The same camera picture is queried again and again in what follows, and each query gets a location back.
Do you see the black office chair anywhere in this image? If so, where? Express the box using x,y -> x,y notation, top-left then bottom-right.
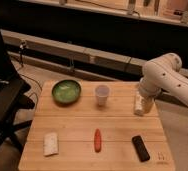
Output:
0,32 -> 35,152

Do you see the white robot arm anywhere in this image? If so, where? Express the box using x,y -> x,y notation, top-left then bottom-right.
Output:
138,53 -> 188,106

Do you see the black floor cable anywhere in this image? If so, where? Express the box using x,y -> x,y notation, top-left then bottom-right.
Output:
10,54 -> 43,101

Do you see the black remote control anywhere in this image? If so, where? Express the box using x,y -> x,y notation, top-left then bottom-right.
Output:
132,136 -> 150,162

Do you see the white folded cloth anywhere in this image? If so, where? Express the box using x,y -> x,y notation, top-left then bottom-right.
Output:
43,132 -> 58,156

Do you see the white plastic bottle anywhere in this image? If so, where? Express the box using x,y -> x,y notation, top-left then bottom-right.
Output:
134,92 -> 145,116

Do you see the translucent plastic cup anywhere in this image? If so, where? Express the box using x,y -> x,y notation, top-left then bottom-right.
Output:
95,85 -> 110,106

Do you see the green ceramic bowl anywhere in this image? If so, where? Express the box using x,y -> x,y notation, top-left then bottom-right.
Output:
52,80 -> 81,104

